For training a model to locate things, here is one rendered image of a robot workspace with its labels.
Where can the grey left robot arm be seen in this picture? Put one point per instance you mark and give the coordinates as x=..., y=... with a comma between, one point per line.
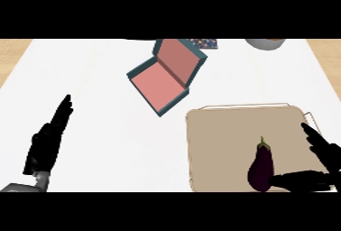
x=31, y=184

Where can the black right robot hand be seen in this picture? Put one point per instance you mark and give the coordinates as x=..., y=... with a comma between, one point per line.
x=320, y=168

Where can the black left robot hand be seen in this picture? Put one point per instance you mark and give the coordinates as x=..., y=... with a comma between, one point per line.
x=45, y=141

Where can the beige tray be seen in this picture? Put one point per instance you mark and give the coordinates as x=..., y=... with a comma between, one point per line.
x=230, y=144

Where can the open pink and teal box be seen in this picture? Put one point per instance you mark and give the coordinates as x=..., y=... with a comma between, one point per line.
x=163, y=81

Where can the grey round pot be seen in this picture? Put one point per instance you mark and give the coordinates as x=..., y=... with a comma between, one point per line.
x=265, y=44

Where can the dark patterned flat object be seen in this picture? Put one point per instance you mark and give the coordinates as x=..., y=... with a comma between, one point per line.
x=205, y=43

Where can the purple eggplant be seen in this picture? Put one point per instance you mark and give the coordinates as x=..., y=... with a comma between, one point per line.
x=261, y=168

